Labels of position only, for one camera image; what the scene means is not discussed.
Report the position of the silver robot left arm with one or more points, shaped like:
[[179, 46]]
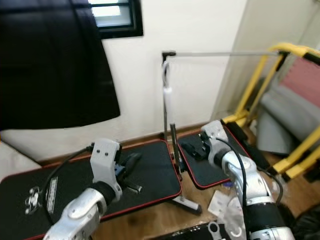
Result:
[[85, 215]]

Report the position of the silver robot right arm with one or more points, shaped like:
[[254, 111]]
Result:
[[245, 180]]

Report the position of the black floor mat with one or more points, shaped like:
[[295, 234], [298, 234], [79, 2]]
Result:
[[180, 235]]

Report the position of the small black bench pad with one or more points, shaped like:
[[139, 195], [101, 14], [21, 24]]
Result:
[[200, 175]]

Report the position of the large black bench pad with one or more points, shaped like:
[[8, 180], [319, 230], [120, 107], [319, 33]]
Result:
[[160, 170]]

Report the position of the black foam roller bar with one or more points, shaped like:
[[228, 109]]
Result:
[[252, 147]]

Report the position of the grey metal bench foot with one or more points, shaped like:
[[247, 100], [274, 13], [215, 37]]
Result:
[[185, 204]]

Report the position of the white paper card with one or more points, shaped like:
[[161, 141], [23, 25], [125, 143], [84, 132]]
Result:
[[219, 202]]

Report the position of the clear crumpled plastic wrap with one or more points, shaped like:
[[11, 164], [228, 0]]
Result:
[[235, 217]]

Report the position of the grey folded mat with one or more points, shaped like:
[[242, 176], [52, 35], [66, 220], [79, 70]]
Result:
[[290, 115]]

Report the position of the white soft bundle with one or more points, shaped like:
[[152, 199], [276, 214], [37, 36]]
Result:
[[17, 160]]

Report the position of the pink foam mat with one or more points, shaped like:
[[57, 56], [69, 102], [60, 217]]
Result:
[[305, 80]]

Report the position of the black plastic bag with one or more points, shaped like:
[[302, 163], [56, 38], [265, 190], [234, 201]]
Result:
[[307, 222]]

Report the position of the black curtain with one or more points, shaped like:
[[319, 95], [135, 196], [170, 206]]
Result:
[[50, 60]]

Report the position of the translucent plastic panel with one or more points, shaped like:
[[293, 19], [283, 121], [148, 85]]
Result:
[[255, 25]]

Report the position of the black framed window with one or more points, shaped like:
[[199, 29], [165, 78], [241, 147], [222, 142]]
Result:
[[137, 20]]

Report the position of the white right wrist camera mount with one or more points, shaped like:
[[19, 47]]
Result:
[[215, 131]]

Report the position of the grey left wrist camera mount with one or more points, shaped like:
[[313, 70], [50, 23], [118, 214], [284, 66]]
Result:
[[105, 160]]

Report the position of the grey metal rack frame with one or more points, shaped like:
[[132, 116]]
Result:
[[220, 53]]

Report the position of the yellow metal exercise frame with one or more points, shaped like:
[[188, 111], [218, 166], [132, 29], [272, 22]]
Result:
[[290, 48]]

